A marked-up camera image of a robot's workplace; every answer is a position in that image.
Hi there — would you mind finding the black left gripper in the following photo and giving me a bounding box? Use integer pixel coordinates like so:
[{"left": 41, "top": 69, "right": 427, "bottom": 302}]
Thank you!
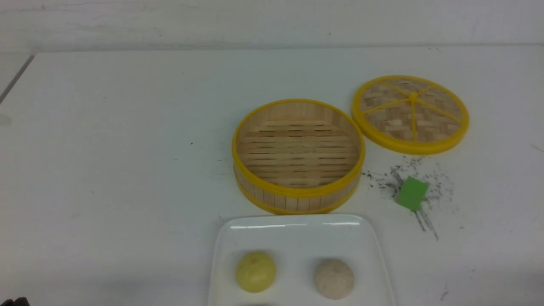
[{"left": 0, "top": 297, "right": 30, "bottom": 306}]

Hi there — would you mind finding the yellow steamed bun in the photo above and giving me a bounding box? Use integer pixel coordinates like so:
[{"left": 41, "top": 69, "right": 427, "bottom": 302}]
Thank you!
[
  {"left": 239, "top": 303, "right": 272, "bottom": 306},
  {"left": 235, "top": 251, "right": 277, "bottom": 294}
]

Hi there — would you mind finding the white rectangular plate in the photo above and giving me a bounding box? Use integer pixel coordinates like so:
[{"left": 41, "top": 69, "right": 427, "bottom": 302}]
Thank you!
[{"left": 207, "top": 214, "right": 396, "bottom": 306}]

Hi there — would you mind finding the bamboo steamer basket yellow rim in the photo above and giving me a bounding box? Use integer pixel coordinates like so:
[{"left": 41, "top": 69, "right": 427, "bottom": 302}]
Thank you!
[{"left": 232, "top": 99, "right": 366, "bottom": 215}]

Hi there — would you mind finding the green square sticker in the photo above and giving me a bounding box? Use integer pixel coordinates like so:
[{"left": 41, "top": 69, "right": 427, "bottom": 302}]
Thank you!
[{"left": 396, "top": 176, "right": 429, "bottom": 213}]

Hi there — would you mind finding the white steamed bun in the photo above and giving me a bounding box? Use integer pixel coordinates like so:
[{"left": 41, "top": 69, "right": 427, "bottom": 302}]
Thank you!
[{"left": 314, "top": 259, "right": 355, "bottom": 300}]

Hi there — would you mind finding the woven bamboo steamer lid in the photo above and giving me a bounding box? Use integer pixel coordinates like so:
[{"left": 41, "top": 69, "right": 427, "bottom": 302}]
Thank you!
[{"left": 351, "top": 75, "right": 470, "bottom": 156}]

